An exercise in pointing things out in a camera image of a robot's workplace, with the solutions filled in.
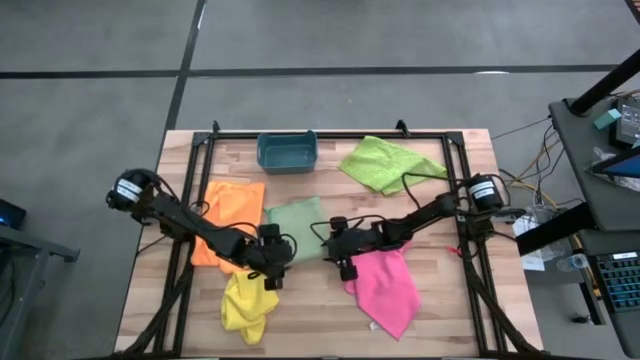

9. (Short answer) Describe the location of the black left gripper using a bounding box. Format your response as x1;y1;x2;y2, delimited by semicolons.
248;223;297;292

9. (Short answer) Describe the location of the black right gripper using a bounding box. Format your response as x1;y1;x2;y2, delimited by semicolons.
322;216;386;282

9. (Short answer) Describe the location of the sage green microfiber towel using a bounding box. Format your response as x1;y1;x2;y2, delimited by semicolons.
263;196;331;265

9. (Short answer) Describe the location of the orange microfiber towel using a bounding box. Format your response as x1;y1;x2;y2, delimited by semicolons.
191;180;267;275

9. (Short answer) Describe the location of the lime green microfiber towel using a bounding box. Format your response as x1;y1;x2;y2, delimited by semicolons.
338;135;449;197

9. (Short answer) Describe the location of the yellow microfiber towel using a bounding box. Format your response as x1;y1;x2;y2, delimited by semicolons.
220;269;281;346

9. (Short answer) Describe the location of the pink microfiber towel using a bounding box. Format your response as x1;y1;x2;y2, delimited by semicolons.
343;244;423;343

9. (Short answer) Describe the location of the teal plastic bin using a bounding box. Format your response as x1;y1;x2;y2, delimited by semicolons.
256;129;320;176

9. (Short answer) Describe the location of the white paper sheet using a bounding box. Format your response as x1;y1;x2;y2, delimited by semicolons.
512;212;569;274

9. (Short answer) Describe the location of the clear plastic bottle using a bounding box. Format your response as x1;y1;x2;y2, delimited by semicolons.
556;253;590;274

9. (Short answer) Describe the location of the grey metal cart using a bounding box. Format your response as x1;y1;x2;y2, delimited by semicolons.
0;223;81;360

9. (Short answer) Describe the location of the grey workstation desk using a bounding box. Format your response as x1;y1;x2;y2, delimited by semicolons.
548;97;640;234

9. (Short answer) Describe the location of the black device with blue light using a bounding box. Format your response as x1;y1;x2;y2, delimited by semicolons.
0;198;28;231

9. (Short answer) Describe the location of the backlit keyboard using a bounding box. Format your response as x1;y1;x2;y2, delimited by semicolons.
594;251;640;314

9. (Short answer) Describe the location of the tablet with blue screen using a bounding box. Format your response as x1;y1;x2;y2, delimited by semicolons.
584;148;640;180

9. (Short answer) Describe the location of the small teal box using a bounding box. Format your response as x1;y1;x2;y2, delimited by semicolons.
593;108;623;131

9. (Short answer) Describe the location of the grey keyboard tray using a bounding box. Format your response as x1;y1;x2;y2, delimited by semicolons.
574;229;640;359

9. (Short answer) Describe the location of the black diagonal pole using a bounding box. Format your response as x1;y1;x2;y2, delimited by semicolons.
569;49;640;116

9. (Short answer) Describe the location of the black electronic box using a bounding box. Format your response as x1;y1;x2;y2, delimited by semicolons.
613;96;640;150

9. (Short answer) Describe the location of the black aluminium table frame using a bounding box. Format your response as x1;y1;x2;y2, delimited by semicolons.
113;130;546;359

